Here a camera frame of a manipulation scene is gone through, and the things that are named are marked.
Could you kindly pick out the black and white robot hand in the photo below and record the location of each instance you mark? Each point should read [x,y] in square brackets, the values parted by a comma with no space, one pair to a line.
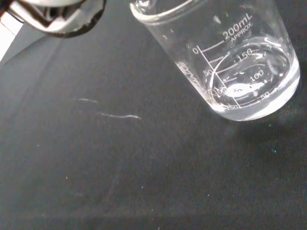
[55,16]

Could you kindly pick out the black bench cloth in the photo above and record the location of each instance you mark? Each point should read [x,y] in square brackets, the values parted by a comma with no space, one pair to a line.
[120,155]

